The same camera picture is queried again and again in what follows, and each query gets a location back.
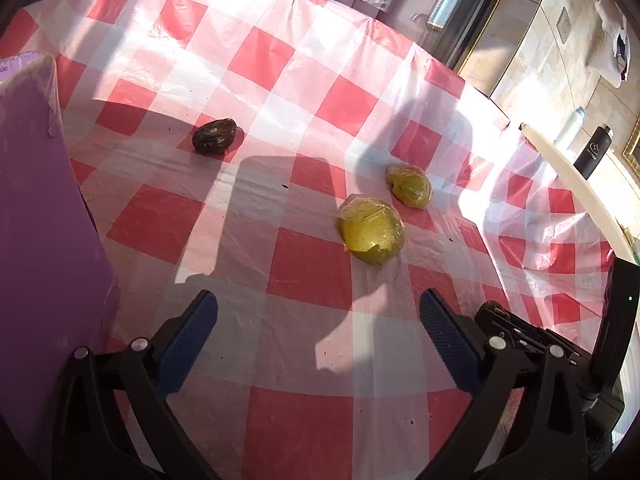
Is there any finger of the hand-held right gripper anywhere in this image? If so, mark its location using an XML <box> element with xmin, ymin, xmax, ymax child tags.
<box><xmin>474</xmin><ymin>301</ymin><xmax>594</xmax><ymax>392</ymax></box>

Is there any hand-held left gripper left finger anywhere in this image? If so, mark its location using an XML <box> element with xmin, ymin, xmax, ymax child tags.
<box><xmin>51</xmin><ymin>289</ymin><xmax>221</xmax><ymax>480</ymax></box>

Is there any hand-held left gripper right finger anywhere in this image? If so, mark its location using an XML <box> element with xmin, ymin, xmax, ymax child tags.
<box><xmin>417</xmin><ymin>287</ymin><xmax>587</xmax><ymax>480</ymax></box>

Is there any large green apple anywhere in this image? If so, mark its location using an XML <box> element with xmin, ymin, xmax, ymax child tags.
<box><xmin>337</xmin><ymin>196</ymin><xmax>406</xmax><ymax>267</ymax></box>

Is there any small green apple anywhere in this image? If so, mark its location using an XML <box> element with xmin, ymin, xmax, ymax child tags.
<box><xmin>385</xmin><ymin>164</ymin><xmax>433</xmax><ymax>210</ymax></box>

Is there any purple plastic bag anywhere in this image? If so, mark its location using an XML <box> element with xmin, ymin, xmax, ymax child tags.
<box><xmin>0</xmin><ymin>51</ymin><xmax>122</xmax><ymax>466</ymax></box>

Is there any dark wrinkled avocado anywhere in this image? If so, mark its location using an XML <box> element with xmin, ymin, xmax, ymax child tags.
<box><xmin>192</xmin><ymin>118</ymin><xmax>238</xmax><ymax>156</ymax></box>

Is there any black bottle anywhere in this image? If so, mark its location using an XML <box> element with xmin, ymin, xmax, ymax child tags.
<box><xmin>573</xmin><ymin>124</ymin><xmax>614</xmax><ymax>180</ymax></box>

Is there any red white checked tablecloth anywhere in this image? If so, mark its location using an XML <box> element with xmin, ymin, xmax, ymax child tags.
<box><xmin>0</xmin><ymin>0</ymin><xmax>623</xmax><ymax>480</ymax></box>

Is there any white bottle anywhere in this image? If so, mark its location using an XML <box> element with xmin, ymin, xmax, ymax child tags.
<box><xmin>553</xmin><ymin>106</ymin><xmax>586</xmax><ymax>149</ymax></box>

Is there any white cloth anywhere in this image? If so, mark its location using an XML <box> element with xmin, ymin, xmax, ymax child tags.
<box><xmin>586</xmin><ymin>0</ymin><xmax>632</xmax><ymax>87</ymax></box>

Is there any gold picture frame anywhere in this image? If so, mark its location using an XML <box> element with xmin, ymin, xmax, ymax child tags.
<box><xmin>622</xmin><ymin>116</ymin><xmax>640</xmax><ymax>167</ymax></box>

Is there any wall switch plate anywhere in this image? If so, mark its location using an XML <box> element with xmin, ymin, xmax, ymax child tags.
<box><xmin>556</xmin><ymin>7</ymin><xmax>573</xmax><ymax>44</ymax></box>

